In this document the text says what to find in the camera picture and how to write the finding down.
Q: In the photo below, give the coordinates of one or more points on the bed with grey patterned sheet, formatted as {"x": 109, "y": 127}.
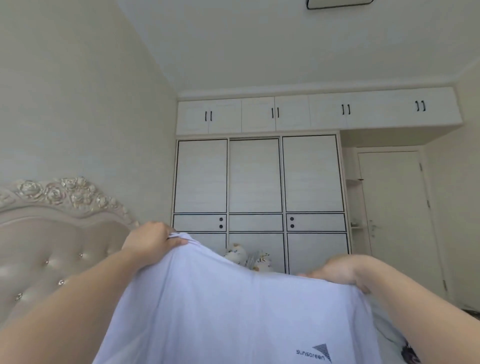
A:
{"x": 390, "y": 337}

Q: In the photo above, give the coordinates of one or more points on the beige tufted headboard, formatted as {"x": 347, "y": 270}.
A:
{"x": 52, "y": 240}

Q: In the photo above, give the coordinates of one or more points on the rectangular ceiling light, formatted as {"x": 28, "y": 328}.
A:
{"x": 337, "y": 3}

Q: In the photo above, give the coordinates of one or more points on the person's left forearm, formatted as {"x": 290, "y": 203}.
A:
{"x": 52, "y": 315}

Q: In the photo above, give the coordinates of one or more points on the white door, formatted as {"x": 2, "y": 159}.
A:
{"x": 397, "y": 217}

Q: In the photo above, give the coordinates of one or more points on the white wardrobe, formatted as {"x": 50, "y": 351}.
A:
{"x": 255, "y": 195}

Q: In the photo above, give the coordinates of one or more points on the person's right hand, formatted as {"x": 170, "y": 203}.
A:
{"x": 345, "y": 268}

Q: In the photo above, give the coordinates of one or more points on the light lavender sunscreen jacket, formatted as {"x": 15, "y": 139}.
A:
{"x": 225, "y": 315}

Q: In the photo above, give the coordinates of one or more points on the dark purple patterned garment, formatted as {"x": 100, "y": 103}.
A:
{"x": 410, "y": 352}

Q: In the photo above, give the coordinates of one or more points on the person's left hand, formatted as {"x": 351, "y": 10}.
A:
{"x": 150, "y": 241}

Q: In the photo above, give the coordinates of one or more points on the white overhead cabinets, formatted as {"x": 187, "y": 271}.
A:
{"x": 315, "y": 111}

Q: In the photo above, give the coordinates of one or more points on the floral quilt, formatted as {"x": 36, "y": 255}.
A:
{"x": 247, "y": 257}

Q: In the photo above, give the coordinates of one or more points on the person's right forearm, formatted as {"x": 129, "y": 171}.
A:
{"x": 427, "y": 315}

